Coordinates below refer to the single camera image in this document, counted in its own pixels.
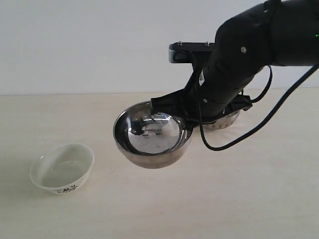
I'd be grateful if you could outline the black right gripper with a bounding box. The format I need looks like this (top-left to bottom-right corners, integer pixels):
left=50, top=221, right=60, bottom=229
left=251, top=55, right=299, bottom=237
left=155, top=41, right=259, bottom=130
left=150, top=48, right=257, bottom=129

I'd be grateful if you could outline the ribbed small steel bowl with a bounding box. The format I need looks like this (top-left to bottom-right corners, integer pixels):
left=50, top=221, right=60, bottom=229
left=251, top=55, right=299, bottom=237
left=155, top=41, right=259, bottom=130
left=203, top=111, right=240, bottom=130

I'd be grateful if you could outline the large smooth steel bowl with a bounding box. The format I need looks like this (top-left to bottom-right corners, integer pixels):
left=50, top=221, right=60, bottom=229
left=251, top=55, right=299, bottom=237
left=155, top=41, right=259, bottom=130
left=113, top=101, right=193, bottom=169

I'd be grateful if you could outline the white floral ceramic bowl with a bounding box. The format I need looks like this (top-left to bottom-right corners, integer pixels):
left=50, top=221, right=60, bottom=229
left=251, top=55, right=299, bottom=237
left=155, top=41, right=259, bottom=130
left=29, top=142, right=95, bottom=195

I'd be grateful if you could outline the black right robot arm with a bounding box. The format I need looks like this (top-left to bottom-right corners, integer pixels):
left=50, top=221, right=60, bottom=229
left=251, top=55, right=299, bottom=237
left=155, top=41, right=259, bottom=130
left=150, top=0, right=319, bottom=124

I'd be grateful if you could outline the black camera cable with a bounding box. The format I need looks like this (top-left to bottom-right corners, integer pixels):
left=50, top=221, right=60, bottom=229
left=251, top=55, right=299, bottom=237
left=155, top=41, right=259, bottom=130
left=190, top=49, right=319, bottom=151

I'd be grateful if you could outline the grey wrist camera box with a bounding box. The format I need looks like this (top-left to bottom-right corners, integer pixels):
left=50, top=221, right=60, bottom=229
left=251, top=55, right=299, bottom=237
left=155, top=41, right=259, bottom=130
left=168, top=41, right=215, bottom=64

